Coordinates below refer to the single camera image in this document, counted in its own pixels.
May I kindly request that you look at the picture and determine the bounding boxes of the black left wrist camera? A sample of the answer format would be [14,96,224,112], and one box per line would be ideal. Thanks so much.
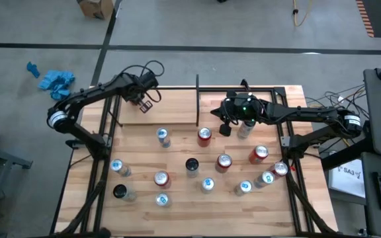
[140,71,160,89]

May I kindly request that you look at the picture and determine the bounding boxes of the blue silver Red Bull can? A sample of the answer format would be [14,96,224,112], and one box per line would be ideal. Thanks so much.
[155,127,172,149]
[233,180,254,198]
[200,177,216,195]
[253,171,276,189]
[110,158,133,178]
[154,192,171,208]

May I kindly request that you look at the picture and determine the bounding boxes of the grey side table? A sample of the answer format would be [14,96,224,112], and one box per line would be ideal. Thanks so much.
[0,141,34,237]

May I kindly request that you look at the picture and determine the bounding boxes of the yellow cable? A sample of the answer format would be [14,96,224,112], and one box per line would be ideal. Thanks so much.
[292,0,314,27]

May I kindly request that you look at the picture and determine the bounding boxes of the Celsius Peach Vibe can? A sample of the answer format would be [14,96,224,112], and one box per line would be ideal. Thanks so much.
[185,157,200,179]

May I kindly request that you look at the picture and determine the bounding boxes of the blue glove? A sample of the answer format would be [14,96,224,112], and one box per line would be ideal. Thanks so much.
[26,61,41,79]

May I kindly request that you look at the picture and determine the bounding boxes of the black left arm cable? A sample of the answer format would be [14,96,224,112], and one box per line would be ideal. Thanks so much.
[119,59,165,104]

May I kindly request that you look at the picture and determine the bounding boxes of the crumpled blue gloves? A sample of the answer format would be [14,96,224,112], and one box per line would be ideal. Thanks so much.
[37,69,76,101]

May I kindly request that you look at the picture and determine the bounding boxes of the brown cardboard box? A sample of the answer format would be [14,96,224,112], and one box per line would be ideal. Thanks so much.
[76,0,114,20]

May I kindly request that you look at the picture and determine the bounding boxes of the black-topped slim can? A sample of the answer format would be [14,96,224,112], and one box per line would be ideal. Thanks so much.
[112,184,138,203]

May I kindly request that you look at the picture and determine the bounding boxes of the white SA3 sign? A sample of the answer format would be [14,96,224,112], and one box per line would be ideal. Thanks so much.
[328,158,366,199]

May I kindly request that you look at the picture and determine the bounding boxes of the tangled floor cables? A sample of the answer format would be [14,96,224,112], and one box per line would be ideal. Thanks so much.
[304,84,373,115]

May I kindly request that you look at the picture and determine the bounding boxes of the white Celsius can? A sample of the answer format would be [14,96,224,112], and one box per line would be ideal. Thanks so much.
[236,119,257,140]

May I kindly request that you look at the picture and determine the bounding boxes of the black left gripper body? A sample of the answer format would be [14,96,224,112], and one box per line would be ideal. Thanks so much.
[120,73,147,102]

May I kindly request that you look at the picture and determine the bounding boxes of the red soda can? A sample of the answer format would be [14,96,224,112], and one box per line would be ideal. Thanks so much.
[269,161,289,179]

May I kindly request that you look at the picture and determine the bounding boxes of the red Coca-Cola Zero can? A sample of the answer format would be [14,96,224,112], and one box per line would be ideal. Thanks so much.
[214,153,233,174]

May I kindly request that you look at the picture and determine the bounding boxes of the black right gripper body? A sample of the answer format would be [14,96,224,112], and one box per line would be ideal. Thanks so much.
[222,91,268,125]

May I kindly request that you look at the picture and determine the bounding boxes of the red Fanta strawberry can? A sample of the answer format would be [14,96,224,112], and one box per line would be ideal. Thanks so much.
[247,144,270,165]
[153,170,172,190]

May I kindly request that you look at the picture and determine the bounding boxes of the black desk leg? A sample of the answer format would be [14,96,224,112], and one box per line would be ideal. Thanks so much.
[321,137,375,171]

